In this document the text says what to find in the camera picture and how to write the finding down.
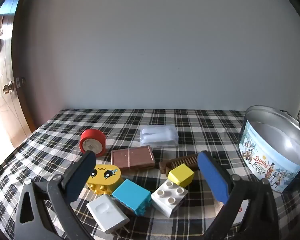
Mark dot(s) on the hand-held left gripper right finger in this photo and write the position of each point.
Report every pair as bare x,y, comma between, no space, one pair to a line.
212,177

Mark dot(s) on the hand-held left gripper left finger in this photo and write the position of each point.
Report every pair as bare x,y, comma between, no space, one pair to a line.
82,175

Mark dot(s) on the yellow face toy block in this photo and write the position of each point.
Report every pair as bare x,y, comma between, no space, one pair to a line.
102,177

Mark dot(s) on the yellow cube block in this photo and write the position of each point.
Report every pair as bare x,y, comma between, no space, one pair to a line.
181,175

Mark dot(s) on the brown wooden comb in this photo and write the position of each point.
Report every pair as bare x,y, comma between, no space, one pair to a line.
180,163

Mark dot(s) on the red tape roll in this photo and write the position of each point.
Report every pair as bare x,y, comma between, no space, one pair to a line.
93,141

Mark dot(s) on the white charger plug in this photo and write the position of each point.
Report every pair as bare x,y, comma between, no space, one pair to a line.
106,211

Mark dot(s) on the round metal cookie tin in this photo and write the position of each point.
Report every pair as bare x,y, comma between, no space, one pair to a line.
270,155

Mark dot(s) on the white toy building brick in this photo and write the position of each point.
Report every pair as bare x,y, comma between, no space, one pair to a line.
168,197

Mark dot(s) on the copper brown rectangular box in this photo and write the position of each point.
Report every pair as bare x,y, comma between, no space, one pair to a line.
132,158

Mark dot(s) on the teal toy block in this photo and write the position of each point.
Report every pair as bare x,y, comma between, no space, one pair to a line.
131,197

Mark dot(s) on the clear plastic box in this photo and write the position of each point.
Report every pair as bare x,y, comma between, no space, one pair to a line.
158,136

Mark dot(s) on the black white plaid blanket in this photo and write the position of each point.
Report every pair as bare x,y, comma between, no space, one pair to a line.
40,142

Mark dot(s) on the brass door knob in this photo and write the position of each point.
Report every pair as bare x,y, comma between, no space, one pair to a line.
8,87

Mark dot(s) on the brown wooden door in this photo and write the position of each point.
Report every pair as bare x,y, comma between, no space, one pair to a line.
5,67

